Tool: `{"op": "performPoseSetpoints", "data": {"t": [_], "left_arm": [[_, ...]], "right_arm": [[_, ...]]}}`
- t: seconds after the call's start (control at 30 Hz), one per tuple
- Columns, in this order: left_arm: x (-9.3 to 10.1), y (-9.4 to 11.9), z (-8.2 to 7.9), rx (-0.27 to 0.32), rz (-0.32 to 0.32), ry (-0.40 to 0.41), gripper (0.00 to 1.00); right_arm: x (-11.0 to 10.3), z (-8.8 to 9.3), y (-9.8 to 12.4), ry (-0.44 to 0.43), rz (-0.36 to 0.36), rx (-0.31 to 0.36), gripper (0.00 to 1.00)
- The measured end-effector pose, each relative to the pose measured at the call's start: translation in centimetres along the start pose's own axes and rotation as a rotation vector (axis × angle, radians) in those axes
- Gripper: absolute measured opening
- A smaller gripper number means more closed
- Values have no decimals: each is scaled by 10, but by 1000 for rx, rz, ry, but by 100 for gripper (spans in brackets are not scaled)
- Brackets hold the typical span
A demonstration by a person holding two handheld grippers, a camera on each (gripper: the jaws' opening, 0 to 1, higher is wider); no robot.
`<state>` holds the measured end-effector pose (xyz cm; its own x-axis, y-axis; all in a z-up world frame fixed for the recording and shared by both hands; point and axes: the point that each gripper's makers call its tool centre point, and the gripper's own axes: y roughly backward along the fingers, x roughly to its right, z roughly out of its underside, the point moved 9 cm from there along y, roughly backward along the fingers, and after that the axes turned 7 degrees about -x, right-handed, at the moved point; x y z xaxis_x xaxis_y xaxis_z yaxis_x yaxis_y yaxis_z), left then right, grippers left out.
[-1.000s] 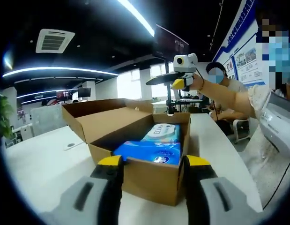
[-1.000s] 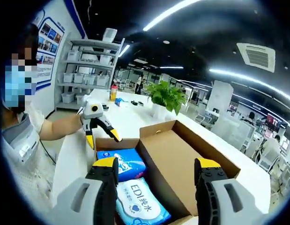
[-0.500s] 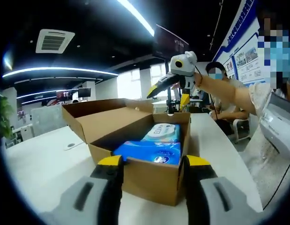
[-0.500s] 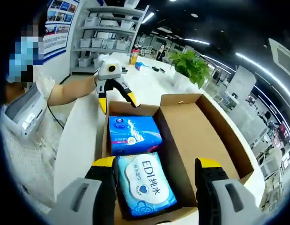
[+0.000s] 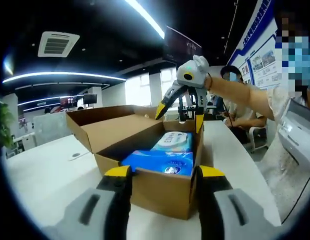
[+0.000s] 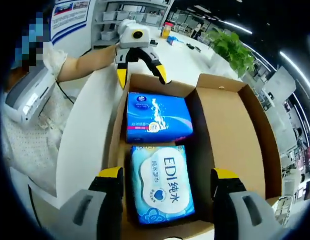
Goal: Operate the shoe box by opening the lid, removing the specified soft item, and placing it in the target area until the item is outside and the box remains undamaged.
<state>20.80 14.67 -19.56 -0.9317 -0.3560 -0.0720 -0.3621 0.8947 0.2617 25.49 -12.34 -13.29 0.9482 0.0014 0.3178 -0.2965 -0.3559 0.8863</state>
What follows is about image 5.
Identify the white office chair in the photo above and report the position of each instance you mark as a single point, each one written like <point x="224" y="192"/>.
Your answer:
<point x="258" y="140"/>

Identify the person's dotted white shirt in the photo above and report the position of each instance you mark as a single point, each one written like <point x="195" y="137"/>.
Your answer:
<point x="275" y="162"/>

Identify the brown cardboard shoe box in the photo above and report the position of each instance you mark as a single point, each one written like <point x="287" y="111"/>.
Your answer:
<point x="157" y="192"/>

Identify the dark monitor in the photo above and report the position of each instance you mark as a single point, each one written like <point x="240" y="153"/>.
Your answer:
<point x="90" y="98"/>

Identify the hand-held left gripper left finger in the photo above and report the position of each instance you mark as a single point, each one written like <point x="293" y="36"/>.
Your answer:
<point x="94" y="215"/>

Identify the green plant in white pot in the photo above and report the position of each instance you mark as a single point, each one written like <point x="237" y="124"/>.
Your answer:
<point x="4" y="125"/>

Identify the monitor with red picture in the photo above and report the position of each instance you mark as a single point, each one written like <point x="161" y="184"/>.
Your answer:
<point x="68" y="102"/>

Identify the long straight ceiling light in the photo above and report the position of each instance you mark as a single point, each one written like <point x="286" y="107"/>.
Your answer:
<point x="62" y="74"/>

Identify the blue soft tissue pack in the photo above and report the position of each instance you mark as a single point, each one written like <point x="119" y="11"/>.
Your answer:
<point x="157" y="161"/>

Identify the ceiling air conditioner unit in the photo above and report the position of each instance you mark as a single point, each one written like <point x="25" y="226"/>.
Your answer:
<point x="58" y="44"/>

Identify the dark hanging ceiling screen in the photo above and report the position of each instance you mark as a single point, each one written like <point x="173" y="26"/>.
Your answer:
<point x="182" y="45"/>

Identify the blue white wall poster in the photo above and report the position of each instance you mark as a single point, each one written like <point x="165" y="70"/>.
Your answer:
<point x="265" y="57"/>

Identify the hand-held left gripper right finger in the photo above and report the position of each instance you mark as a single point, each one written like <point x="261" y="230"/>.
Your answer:
<point x="232" y="215"/>

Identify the light blue wet wipes pack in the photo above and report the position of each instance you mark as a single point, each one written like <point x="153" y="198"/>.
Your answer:
<point x="174" y="141"/>

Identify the white chest-worn device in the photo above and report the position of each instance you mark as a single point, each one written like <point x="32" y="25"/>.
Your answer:
<point x="300" y="130"/>

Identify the long curved ceiling light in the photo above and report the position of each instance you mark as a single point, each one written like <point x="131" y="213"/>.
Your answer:
<point x="147" y="17"/>

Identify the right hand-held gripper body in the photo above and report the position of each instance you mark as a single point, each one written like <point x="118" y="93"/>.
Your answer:
<point x="192" y="73"/>

